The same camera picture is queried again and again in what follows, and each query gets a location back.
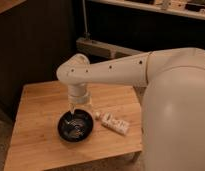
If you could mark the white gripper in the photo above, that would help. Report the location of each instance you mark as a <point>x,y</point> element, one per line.
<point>79,98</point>

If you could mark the white labelled bottle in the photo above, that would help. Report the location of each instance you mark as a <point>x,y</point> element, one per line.
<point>117,125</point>

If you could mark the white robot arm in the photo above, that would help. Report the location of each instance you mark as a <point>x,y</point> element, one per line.
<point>173,106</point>

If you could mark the black ceramic bowl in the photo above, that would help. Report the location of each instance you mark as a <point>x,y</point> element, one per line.
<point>75,127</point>

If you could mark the grey metal beam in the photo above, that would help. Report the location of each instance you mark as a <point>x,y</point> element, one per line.
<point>101,49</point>

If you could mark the vertical metal pole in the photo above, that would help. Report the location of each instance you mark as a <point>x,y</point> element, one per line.
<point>86,32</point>

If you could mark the wooden table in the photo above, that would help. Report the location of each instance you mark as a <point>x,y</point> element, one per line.
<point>35,143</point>

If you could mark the wooden shelf with items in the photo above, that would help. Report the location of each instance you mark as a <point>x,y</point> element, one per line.
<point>172,7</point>

